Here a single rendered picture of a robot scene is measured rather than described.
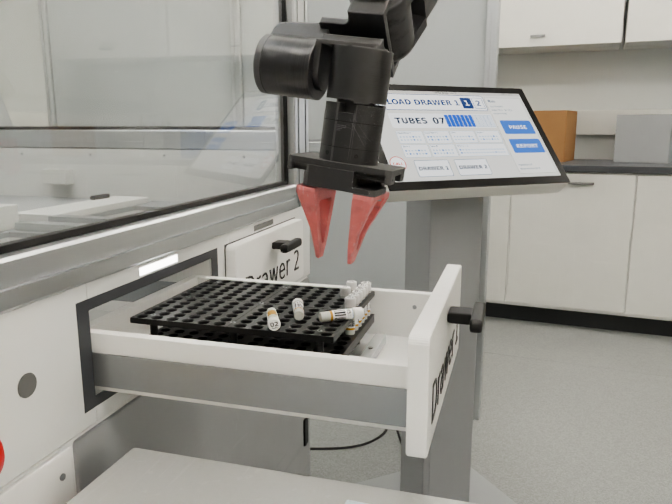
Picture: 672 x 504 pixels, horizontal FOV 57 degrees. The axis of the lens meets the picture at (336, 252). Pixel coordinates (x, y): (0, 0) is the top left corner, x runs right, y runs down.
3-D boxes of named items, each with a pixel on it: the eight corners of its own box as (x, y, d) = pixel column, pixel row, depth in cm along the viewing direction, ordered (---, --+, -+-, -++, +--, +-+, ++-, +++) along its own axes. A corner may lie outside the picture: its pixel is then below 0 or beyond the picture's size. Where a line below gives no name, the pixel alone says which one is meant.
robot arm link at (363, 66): (385, 35, 54) (402, 44, 59) (312, 28, 56) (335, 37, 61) (373, 116, 55) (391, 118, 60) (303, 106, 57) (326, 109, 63)
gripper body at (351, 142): (308, 169, 65) (317, 97, 63) (403, 185, 62) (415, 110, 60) (284, 173, 59) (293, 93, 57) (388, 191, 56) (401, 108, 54)
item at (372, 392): (443, 339, 78) (444, 292, 77) (408, 433, 54) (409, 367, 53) (163, 312, 89) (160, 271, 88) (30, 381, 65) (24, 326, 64)
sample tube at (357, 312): (322, 318, 62) (365, 313, 64) (319, 308, 63) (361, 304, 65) (320, 325, 63) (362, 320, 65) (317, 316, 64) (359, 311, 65)
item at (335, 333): (374, 295, 75) (374, 291, 75) (333, 343, 59) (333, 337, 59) (359, 294, 76) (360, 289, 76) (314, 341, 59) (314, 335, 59)
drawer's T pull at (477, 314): (485, 313, 67) (486, 301, 67) (481, 335, 60) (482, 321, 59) (451, 310, 68) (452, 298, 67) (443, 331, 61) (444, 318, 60)
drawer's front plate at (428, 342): (458, 347, 79) (461, 263, 77) (425, 462, 52) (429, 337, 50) (444, 346, 80) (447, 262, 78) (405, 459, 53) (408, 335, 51)
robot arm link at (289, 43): (400, -34, 57) (409, 38, 64) (286, -41, 61) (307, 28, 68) (359, 62, 52) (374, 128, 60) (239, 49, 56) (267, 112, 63)
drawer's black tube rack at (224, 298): (374, 341, 76) (374, 290, 75) (333, 400, 60) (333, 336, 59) (211, 325, 83) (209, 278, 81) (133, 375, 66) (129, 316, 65)
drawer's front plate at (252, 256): (303, 275, 118) (303, 218, 116) (238, 320, 91) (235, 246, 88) (295, 275, 118) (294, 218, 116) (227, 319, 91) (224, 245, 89)
